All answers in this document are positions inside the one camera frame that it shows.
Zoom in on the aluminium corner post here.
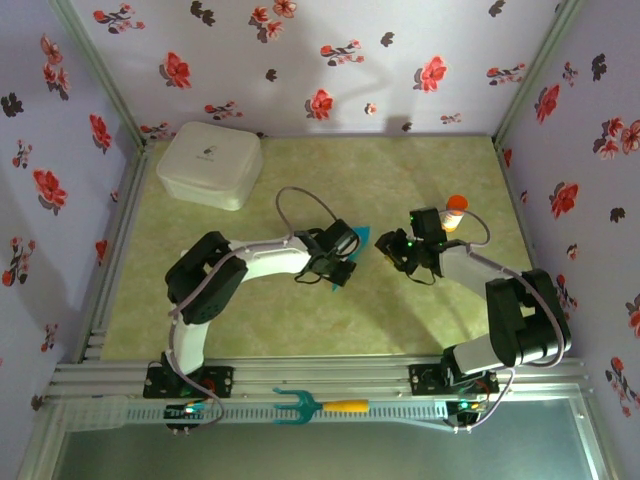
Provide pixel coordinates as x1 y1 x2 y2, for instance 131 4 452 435
492 0 589 149
49 0 151 149

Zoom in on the white plastic lidded box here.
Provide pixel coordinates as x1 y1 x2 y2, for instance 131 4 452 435
155 121 265 212

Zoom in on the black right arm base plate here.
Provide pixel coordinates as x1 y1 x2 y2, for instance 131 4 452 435
408 363 500 397

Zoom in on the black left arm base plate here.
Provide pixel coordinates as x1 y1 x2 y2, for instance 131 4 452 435
143 364 235 400

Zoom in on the aluminium side rail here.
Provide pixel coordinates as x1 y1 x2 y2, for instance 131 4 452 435
74 142 151 362

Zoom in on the teal rake with yellow handle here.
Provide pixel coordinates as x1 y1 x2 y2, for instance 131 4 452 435
272 387 370 427

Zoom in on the blue square paper sheet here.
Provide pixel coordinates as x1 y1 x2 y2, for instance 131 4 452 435
328 225 374 294

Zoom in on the aluminium frame rail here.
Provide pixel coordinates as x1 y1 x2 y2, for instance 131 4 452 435
47 355 596 401

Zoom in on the grey metal panel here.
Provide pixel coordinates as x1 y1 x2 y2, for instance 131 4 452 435
19 397 621 480

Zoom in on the orange capped small bottle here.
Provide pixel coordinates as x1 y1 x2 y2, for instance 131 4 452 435
439 194 470 233

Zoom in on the white slotted cable duct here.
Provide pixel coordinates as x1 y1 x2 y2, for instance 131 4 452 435
64 397 451 432

